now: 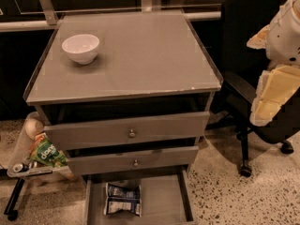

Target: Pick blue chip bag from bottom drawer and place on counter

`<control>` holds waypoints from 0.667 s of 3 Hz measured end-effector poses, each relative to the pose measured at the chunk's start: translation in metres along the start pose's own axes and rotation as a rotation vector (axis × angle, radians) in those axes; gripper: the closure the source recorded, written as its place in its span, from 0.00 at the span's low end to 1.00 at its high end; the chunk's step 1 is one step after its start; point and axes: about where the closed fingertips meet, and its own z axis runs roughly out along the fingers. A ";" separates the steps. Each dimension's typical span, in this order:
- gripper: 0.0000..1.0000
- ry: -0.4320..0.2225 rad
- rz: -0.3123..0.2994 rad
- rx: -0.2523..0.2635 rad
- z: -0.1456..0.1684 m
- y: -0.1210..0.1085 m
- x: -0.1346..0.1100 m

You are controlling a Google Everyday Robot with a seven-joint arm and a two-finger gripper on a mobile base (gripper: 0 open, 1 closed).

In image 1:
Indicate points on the white ceramic bowl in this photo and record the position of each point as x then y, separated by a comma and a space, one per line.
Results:
82, 49

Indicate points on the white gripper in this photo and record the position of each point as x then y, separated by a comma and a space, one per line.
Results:
285, 42

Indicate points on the grey drawer cabinet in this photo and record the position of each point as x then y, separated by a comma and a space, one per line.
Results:
148, 64

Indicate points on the middle grey drawer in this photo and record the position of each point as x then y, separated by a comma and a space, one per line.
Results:
131, 161

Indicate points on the black cart leg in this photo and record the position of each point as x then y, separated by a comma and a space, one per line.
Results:
10, 210

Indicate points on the black office chair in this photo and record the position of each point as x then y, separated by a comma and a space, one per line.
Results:
240, 68

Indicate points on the soda can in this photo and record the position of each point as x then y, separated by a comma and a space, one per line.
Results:
20, 168

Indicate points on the top grey drawer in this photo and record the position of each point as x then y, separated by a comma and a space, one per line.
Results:
130, 130

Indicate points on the blue chip bag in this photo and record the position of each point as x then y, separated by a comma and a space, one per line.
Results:
123, 199

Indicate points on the green snack bag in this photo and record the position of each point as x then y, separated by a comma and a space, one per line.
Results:
44, 152

